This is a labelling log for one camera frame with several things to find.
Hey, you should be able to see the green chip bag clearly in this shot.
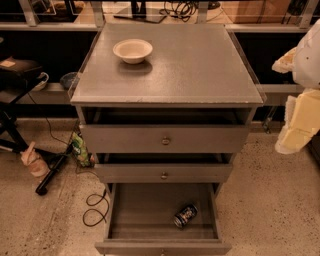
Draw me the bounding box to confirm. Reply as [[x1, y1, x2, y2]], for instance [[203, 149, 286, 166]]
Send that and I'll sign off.
[[71, 132, 94, 168]]

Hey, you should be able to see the grey middle drawer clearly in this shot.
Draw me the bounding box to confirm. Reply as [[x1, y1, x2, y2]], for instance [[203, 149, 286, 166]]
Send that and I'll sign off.
[[95, 153, 233, 183]]

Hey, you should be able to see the black stand leg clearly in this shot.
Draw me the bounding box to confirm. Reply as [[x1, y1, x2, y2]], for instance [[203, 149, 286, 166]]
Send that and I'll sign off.
[[35, 145, 72, 196]]

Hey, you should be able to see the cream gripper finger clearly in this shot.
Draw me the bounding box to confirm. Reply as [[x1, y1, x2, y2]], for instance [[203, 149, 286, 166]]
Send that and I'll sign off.
[[272, 47, 296, 74], [275, 89, 320, 154]]

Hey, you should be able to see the grey drawer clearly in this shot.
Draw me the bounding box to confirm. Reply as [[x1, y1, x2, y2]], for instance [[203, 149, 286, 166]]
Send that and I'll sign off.
[[80, 111, 249, 153], [95, 183, 231, 256], [95, 153, 233, 183]]

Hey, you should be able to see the grey bottom drawer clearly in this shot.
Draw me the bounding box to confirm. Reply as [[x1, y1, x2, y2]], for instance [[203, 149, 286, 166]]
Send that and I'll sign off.
[[95, 183, 231, 256]]

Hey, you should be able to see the brass top drawer knob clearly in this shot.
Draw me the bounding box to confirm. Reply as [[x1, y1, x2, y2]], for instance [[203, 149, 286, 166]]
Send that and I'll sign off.
[[161, 137, 171, 145]]

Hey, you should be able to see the dark blue bowl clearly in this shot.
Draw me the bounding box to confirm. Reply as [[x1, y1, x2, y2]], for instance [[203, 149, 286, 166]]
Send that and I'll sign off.
[[60, 72, 78, 90]]

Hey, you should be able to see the white paper bowl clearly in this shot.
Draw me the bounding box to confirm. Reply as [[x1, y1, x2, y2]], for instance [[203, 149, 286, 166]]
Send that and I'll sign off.
[[113, 39, 153, 64]]

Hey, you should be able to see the grey drawer cabinet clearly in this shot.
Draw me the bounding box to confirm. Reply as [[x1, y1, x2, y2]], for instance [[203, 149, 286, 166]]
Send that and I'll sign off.
[[67, 22, 268, 201]]

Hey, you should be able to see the black cable bundle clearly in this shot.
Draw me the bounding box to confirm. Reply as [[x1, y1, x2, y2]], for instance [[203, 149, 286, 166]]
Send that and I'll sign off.
[[159, 0, 200, 24]]

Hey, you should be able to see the brass drawer knob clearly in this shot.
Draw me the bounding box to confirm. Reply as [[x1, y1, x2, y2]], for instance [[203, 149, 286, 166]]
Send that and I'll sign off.
[[161, 137, 171, 145], [161, 172, 168, 180]]

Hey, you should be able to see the brass middle drawer knob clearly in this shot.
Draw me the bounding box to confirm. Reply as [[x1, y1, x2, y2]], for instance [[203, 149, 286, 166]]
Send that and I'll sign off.
[[161, 172, 168, 180]]

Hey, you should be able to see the pink plastic bag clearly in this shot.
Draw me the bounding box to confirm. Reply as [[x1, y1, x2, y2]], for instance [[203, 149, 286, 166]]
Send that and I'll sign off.
[[21, 141, 49, 181]]

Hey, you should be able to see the black floor cable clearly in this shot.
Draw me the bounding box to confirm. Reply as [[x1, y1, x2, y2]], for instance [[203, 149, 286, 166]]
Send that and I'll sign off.
[[81, 188, 110, 228]]

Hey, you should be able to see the black monitor base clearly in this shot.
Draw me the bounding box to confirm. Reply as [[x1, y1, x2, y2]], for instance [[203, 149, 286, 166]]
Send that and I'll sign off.
[[114, 0, 166, 24]]

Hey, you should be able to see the grey top drawer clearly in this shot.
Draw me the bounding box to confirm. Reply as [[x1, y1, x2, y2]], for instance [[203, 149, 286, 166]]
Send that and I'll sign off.
[[80, 111, 249, 153]]

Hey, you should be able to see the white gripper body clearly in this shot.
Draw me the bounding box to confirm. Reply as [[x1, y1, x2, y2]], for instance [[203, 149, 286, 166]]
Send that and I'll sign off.
[[292, 19, 320, 89]]

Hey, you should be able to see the blue pepsi can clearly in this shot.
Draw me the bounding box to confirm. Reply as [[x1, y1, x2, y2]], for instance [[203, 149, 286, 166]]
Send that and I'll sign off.
[[173, 204, 198, 229]]

